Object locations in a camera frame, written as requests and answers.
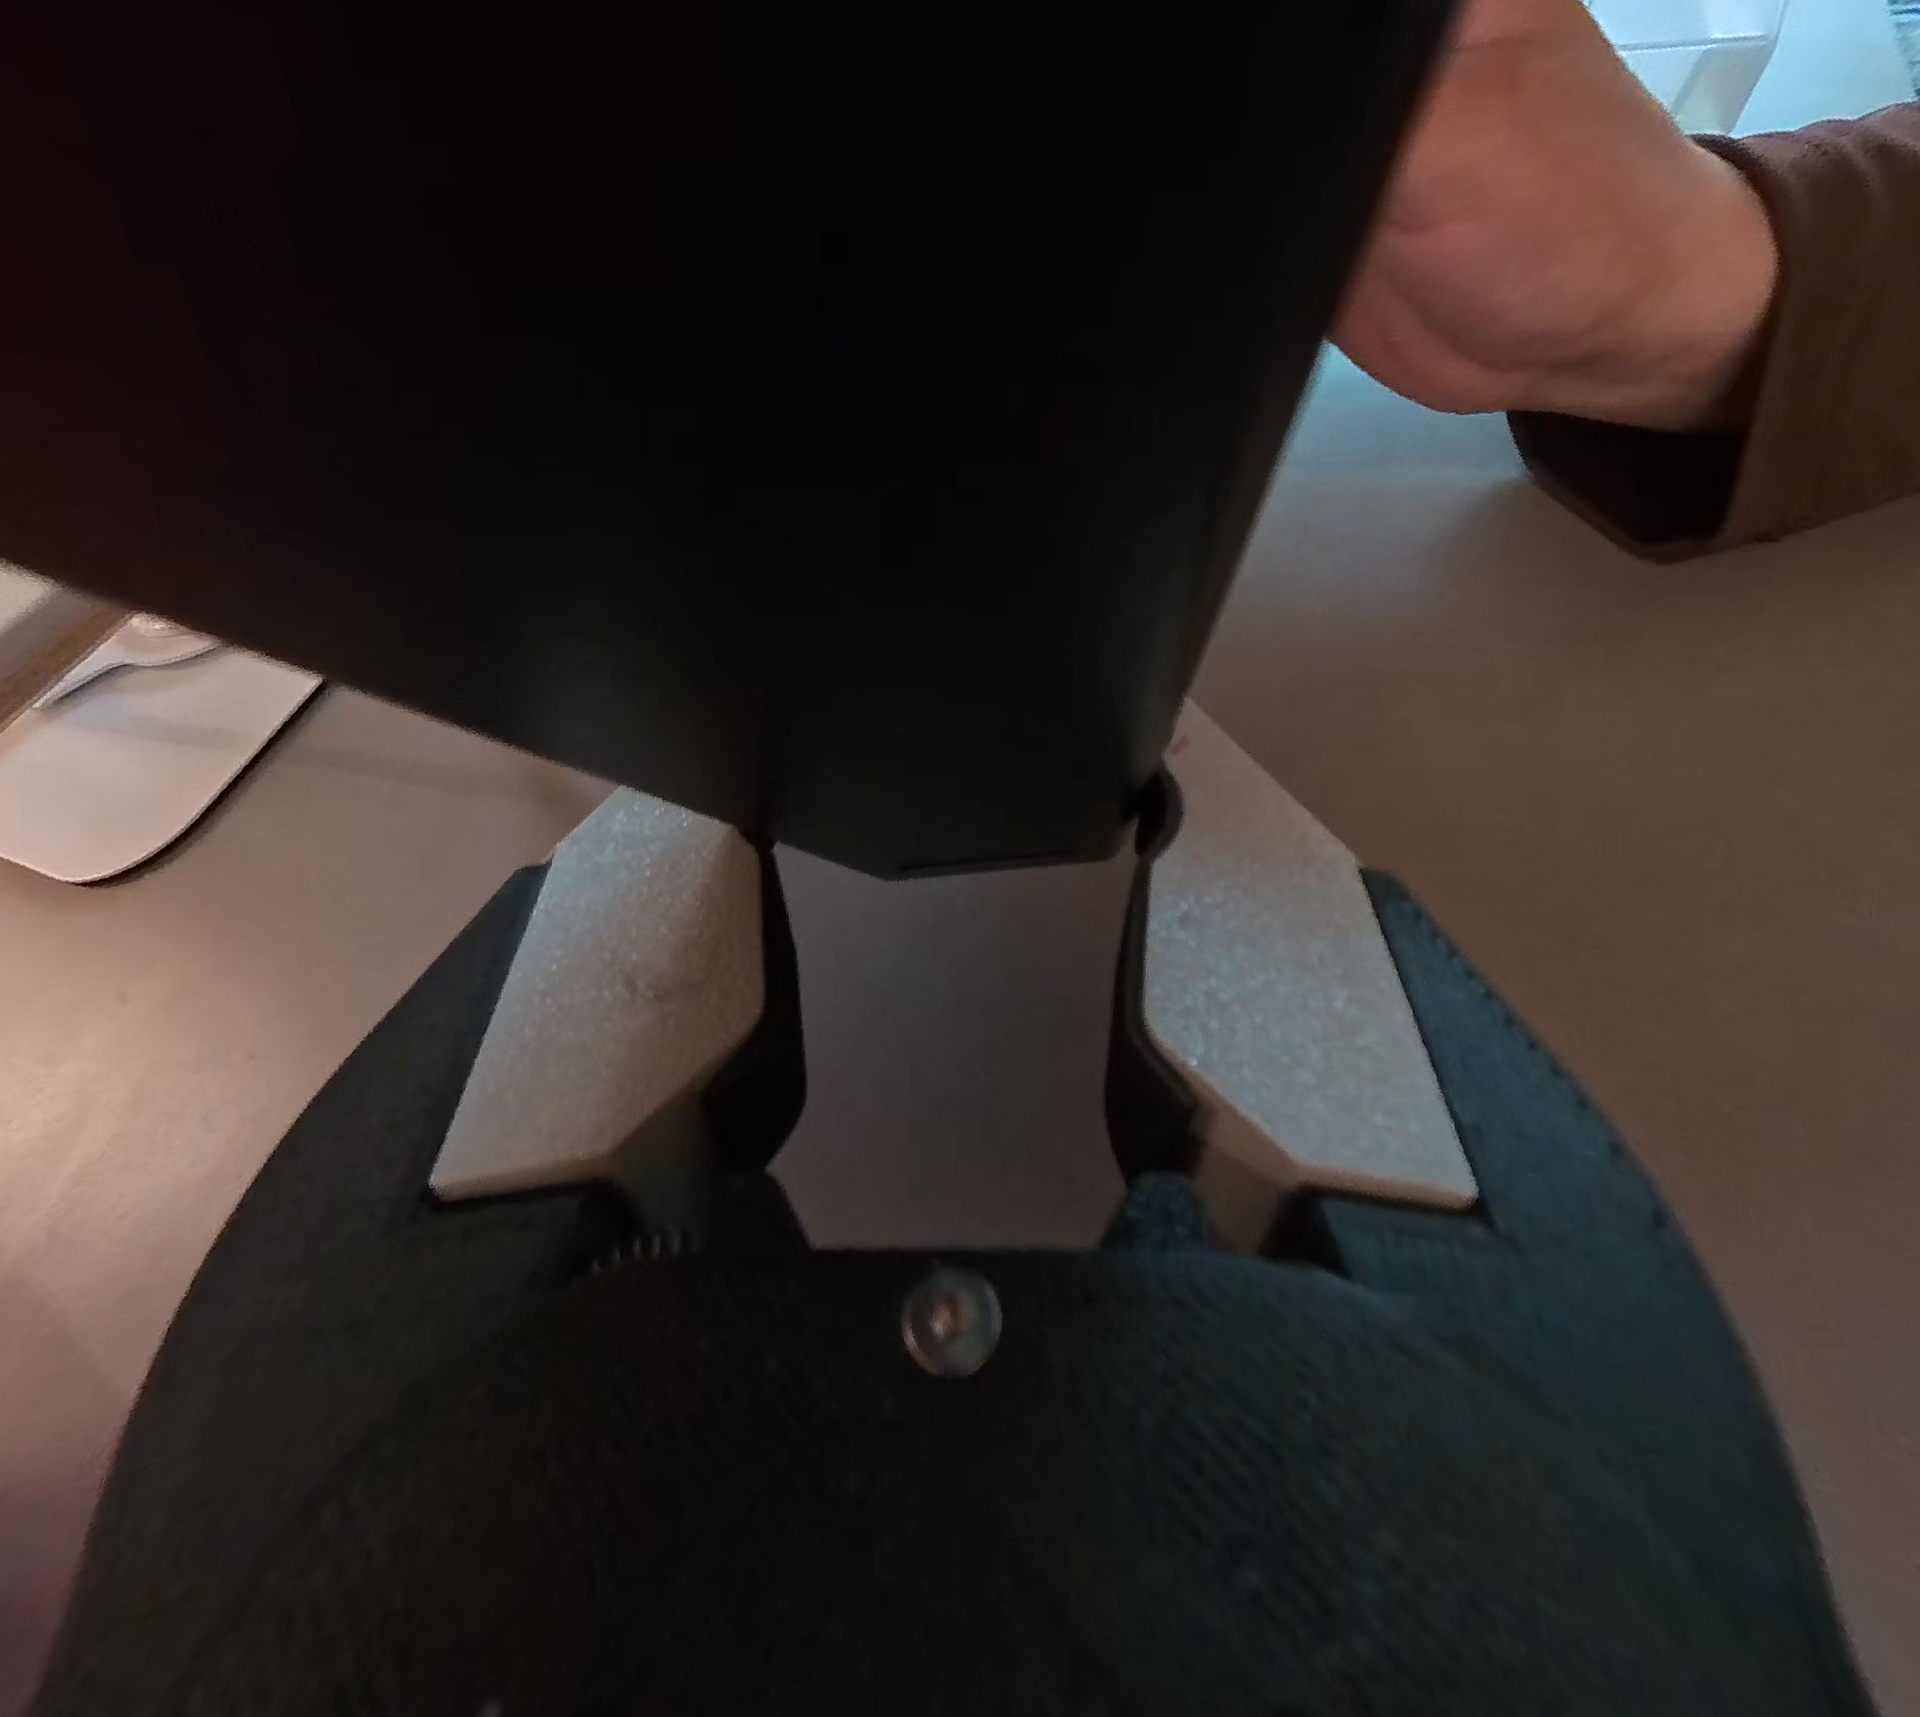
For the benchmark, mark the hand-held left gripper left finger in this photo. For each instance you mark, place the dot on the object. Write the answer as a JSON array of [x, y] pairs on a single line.
[[600, 997]]

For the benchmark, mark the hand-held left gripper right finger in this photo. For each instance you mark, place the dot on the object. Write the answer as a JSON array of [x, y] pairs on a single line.
[[1275, 997]]

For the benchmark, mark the black usb hub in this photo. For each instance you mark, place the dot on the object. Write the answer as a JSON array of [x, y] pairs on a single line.
[[675, 246]]

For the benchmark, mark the person's right hand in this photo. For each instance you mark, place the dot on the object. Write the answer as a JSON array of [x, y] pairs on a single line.
[[1574, 246]]

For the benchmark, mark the wooden instruction board with stand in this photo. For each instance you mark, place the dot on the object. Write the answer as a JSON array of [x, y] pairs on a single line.
[[121, 787]]

